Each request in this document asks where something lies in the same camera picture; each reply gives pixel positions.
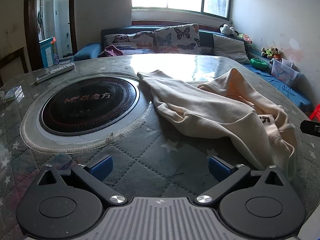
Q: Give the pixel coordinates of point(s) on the green plastic bowl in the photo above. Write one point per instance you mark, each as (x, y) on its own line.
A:
(258, 63)

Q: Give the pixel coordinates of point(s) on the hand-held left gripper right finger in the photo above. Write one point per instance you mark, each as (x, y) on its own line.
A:
(218, 168)

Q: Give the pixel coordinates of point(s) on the clear plastic storage box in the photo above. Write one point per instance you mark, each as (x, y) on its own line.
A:
(283, 73)

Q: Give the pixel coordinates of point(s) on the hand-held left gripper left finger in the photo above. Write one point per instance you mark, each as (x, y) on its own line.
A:
(101, 167)

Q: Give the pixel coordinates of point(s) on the square butterfly print cushion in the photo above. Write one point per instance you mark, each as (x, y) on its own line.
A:
(175, 38)

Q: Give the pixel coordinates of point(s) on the grey quilted star table cover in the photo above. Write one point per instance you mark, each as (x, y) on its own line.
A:
(150, 160)

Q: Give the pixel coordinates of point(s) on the pink crumpled cloth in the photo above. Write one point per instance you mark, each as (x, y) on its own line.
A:
(111, 51)

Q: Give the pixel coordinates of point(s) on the plain grey cushion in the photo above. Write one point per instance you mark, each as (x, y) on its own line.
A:
(230, 47)

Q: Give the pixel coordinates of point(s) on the grey remote control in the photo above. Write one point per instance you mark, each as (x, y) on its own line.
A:
(55, 72)

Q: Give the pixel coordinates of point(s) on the blue corner sofa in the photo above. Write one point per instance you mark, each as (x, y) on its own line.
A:
(87, 50)

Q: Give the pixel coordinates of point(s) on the light blue toy cabinet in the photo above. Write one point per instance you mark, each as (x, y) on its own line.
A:
(47, 52)

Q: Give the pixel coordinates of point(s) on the dark wooden furniture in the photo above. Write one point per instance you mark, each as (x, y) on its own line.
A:
(12, 55)

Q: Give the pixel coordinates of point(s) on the pink plush toy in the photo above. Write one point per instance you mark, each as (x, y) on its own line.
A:
(247, 38)

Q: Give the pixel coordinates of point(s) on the round black induction cooktop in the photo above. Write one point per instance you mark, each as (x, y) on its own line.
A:
(87, 105)

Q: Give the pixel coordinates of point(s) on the dark brown door frame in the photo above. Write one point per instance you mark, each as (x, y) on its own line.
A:
(31, 30)

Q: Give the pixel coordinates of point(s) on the small clear plastic box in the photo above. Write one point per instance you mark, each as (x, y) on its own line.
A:
(12, 94)

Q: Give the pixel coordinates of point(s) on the hanging grey clothes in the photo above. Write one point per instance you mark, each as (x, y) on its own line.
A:
(39, 21)

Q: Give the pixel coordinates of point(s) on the long butterfly print cushion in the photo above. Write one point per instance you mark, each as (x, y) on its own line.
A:
(130, 40)

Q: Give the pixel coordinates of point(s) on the red plastic stool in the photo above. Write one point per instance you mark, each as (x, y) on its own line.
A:
(315, 113)

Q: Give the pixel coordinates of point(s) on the blue sofa sheet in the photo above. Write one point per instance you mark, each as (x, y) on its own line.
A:
(282, 90)

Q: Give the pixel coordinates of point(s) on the cream fleece pants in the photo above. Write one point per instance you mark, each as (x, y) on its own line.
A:
(212, 112)

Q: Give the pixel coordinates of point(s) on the panda plush toy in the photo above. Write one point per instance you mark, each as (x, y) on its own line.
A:
(227, 30)

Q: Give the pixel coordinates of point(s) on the brown and green plush toys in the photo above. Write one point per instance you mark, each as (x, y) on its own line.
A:
(271, 52)

